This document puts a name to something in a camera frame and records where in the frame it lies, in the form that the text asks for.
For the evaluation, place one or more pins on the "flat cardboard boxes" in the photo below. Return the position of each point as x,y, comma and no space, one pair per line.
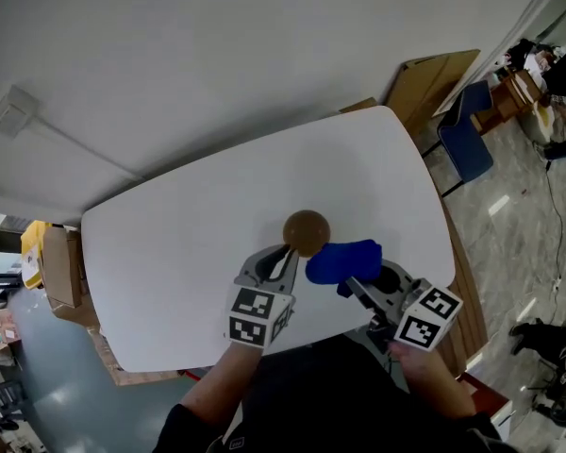
108,347

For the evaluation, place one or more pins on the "person's right forearm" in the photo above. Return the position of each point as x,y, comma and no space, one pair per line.
434,380

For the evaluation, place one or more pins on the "person's black shirt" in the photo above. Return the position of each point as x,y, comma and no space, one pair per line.
335,394

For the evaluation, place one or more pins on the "brown cardboard sheet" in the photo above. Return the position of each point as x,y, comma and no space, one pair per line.
429,83

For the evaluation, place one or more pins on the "blue chair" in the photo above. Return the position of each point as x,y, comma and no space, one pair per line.
467,144

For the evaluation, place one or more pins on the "person's left forearm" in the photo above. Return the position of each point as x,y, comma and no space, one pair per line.
221,385

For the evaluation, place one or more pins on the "blue cloth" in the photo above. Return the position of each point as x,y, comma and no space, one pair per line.
344,262

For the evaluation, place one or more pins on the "white bean bag seat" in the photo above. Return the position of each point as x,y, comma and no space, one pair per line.
540,121

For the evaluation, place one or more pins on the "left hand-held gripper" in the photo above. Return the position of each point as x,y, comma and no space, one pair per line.
259,316

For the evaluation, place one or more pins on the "tall cardboard box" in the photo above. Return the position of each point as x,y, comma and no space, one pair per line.
61,267

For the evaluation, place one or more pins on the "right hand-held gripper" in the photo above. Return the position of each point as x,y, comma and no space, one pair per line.
424,321

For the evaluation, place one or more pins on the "white wall socket box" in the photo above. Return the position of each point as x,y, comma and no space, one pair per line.
15,110

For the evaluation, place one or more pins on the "yellow bag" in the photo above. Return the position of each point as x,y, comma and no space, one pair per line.
32,253

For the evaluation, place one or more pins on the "small wooden table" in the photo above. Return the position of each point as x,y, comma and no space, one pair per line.
504,102

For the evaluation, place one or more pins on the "dark round bowl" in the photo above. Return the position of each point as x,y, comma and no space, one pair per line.
306,229

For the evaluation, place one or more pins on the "large window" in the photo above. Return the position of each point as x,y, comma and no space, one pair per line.
0,253

